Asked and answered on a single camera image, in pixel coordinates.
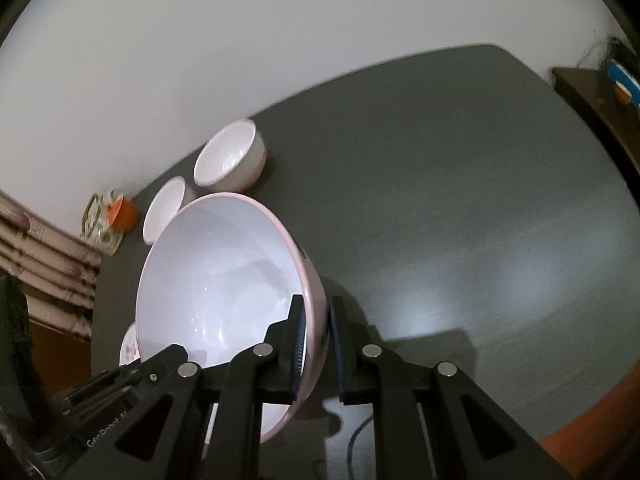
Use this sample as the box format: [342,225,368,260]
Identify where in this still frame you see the floral ceramic teapot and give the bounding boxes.
[80,189,126,256]

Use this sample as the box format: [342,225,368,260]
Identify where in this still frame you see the white bowl with blue print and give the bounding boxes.
[142,176,198,246]

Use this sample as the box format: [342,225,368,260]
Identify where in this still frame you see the beige patterned curtain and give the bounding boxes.
[0,190,103,341]

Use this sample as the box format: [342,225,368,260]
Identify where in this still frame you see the pink bowl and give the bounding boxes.
[135,192,331,443]

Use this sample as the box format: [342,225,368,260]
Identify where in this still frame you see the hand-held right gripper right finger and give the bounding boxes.
[327,295,573,480]

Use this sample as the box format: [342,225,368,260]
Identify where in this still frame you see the black cable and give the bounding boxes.
[346,414,375,480]

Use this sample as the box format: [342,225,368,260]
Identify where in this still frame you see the blue box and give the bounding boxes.
[606,59,640,108]

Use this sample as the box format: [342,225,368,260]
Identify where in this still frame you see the dark wooden side cabinet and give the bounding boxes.
[552,66,640,171]

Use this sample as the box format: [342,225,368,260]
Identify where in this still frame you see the white plate with pink flower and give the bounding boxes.
[118,322,142,367]

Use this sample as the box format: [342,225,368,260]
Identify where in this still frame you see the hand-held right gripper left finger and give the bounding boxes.
[62,294,307,480]

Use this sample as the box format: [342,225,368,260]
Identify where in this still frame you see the tangled cables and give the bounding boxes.
[580,35,633,67]

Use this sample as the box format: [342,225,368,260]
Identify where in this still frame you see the orange cup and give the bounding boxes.
[106,196,140,231]

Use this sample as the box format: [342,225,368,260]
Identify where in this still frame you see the white bowl with grey print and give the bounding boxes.
[193,119,267,193]

